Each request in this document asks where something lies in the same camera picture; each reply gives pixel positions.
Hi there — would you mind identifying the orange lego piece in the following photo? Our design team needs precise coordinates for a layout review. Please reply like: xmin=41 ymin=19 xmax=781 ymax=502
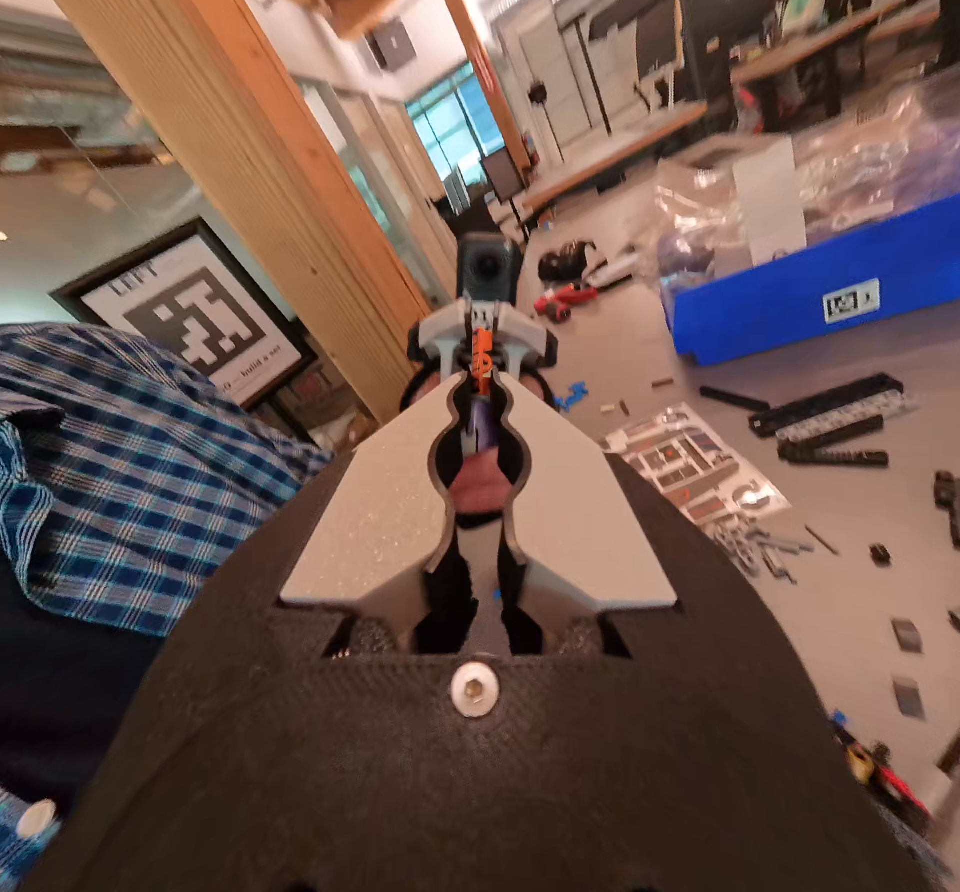
xmin=468 ymin=309 xmax=498 ymax=399

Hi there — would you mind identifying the black lego part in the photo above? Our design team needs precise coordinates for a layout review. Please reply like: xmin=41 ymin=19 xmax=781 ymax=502
xmin=932 ymin=469 xmax=960 ymax=549

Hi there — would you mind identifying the monitor on stand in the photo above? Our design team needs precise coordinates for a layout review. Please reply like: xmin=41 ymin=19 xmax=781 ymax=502
xmin=478 ymin=144 xmax=528 ymax=221

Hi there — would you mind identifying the person's torso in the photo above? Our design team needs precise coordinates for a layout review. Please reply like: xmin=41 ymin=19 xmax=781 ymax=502
xmin=0 ymin=553 xmax=205 ymax=892

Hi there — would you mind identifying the window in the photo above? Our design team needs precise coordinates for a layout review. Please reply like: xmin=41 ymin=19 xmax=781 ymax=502
xmin=403 ymin=61 xmax=509 ymax=182

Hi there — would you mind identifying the blue plastic bin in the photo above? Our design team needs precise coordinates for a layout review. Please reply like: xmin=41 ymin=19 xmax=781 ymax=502
xmin=669 ymin=193 xmax=960 ymax=369

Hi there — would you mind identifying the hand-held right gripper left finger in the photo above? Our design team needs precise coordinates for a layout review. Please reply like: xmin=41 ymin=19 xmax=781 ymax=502
xmin=277 ymin=371 xmax=468 ymax=649

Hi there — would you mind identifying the red and black toy vehicle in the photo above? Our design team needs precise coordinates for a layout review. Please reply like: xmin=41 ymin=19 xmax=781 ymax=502
xmin=533 ymin=281 xmax=600 ymax=323

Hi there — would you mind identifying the black rounded object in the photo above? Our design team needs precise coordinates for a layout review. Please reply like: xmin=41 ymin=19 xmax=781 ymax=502
xmin=537 ymin=238 xmax=599 ymax=283

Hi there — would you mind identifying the grey wall box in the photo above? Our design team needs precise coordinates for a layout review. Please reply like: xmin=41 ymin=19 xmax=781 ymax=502
xmin=366 ymin=16 xmax=419 ymax=73

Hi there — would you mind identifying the lego sticker sheet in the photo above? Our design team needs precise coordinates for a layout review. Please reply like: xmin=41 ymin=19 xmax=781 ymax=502
xmin=602 ymin=401 xmax=794 ymax=528

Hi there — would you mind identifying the person's left hand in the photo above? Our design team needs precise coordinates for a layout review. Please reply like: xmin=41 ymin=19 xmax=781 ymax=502
xmin=448 ymin=451 xmax=520 ymax=516

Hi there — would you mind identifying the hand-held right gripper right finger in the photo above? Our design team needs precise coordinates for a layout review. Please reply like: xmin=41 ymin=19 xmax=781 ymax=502
xmin=495 ymin=371 xmax=680 ymax=628

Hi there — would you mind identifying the pile of colourful lego pieces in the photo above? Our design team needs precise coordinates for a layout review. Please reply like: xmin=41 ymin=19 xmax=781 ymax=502
xmin=827 ymin=710 xmax=955 ymax=834

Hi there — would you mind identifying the white flat object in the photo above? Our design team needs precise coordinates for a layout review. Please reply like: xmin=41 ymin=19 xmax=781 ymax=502
xmin=585 ymin=247 xmax=640 ymax=290

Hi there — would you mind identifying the pile of grey lego pieces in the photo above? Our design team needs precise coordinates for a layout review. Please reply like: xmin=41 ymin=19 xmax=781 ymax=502
xmin=703 ymin=511 xmax=816 ymax=583

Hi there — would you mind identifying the pile of clear plastic bags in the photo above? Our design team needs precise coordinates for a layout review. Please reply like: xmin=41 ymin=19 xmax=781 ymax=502
xmin=651 ymin=73 xmax=960 ymax=294

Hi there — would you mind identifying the long black lego frame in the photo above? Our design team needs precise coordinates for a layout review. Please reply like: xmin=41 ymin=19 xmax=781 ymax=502
xmin=747 ymin=373 xmax=918 ymax=444

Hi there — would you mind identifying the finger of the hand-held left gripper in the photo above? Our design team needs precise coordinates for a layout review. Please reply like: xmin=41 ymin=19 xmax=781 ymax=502
xmin=417 ymin=301 xmax=474 ymax=380
xmin=491 ymin=305 xmax=547 ymax=369

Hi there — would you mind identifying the long wooden table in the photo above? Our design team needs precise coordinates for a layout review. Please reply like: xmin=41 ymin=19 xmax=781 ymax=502
xmin=519 ymin=99 xmax=711 ymax=215

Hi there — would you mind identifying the wooden post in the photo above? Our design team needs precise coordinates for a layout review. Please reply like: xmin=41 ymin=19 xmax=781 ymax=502
xmin=6 ymin=0 xmax=434 ymax=422

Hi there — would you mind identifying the white paper sheet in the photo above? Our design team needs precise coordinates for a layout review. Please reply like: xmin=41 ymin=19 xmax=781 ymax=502
xmin=729 ymin=136 xmax=809 ymax=268

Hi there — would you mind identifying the distant wooden table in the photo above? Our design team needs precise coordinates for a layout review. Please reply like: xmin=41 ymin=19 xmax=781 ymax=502
xmin=729 ymin=0 xmax=944 ymax=86

